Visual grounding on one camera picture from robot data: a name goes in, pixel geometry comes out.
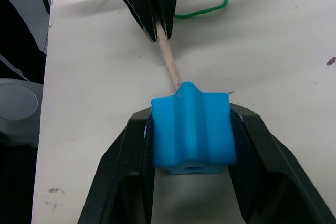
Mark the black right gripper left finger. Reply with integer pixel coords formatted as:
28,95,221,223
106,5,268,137
77,107,155,224

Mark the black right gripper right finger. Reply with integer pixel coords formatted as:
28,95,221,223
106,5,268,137
228,103,336,224

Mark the green lace with wooden tip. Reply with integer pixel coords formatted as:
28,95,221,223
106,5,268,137
156,0,228,92

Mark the blue star-shaped block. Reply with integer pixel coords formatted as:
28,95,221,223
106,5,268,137
151,81,238,176

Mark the silver robot body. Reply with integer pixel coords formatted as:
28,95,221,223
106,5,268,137
0,78,44,133

